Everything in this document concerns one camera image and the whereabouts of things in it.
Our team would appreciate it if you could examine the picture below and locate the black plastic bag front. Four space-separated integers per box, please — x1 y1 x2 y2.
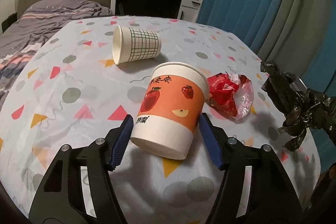
260 61 335 152

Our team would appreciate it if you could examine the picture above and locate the red white plastic bag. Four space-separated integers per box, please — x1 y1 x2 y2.
206 73 254 120

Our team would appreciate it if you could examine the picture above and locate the orange apple paper cup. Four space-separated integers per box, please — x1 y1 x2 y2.
130 62 209 160

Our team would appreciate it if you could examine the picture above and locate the grid paper cup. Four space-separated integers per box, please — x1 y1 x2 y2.
112 25 162 65

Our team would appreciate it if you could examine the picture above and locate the patterned white tablecloth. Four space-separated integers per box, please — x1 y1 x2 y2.
1 16 321 215

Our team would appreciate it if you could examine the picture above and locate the bed with grey bedding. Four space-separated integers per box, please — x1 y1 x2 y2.
1 0 113 104

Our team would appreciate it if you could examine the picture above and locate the blue grey curtain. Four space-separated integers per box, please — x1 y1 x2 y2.
197 0 335 96

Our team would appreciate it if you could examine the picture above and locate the white drawer cabinet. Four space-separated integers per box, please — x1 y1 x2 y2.
178 0 202 23

